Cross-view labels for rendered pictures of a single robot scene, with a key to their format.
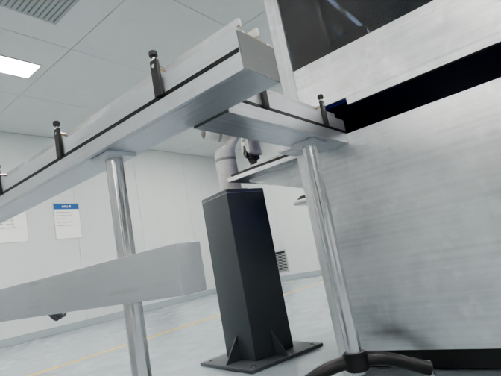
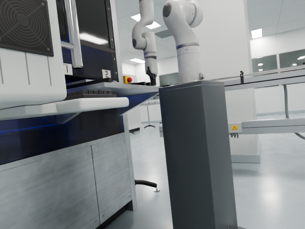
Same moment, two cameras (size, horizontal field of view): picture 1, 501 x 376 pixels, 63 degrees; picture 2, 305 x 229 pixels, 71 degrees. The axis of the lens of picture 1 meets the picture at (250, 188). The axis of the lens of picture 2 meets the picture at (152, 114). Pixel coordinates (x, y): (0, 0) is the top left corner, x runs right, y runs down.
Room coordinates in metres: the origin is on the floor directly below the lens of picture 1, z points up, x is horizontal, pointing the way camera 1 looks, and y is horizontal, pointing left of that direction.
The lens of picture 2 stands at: (3.28, -0.29, 0.77)
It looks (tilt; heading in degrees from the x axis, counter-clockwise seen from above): 2 degrees down; 170
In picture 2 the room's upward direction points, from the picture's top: 6 degrees counter-clockwise
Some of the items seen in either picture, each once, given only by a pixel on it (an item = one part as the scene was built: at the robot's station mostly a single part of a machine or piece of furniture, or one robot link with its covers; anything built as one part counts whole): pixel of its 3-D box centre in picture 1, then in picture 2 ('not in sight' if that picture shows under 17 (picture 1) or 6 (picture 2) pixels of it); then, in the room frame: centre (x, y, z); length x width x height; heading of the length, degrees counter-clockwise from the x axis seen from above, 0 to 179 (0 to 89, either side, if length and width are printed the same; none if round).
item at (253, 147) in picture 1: (250, 145); (151, 65); (1.93, -0.04, 1.03); 0.10 x 0.07 x 0.11; 143
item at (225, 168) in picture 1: (228, 177); (189, 67); (2.22, 0.11, 0.95); 0.19 x 0.19 x 0.18
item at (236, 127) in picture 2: not in sight; (234, 127); (1.50, 0.75, 0.50); 0.12 x 0.05 x 0.09; 53
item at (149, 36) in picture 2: not in sight; (148, 43); (1.93, -0.04, 1.17); 0.09 x 0.08 x 0.13; 116
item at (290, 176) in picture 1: (282, 183); (137, 104); (1.83, -0.14, 0.79); 0.34 x 0.03 x 0.13; 53
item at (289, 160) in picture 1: (308, 170); (111, 93); (2.03, -0.30, 0.87); 0.70 x 0.48 x 0.02; 143
